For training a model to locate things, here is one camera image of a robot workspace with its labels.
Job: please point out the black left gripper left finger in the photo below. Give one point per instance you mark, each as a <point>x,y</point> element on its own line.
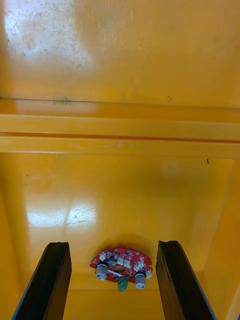
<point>47,287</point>

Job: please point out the round red circuit board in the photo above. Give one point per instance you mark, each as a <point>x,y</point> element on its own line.
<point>125,257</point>

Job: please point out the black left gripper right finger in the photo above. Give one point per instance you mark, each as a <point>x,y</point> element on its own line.
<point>180,287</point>

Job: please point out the yellow-orange plastic bin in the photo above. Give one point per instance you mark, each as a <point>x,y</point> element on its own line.
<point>125,195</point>
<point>150,62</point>

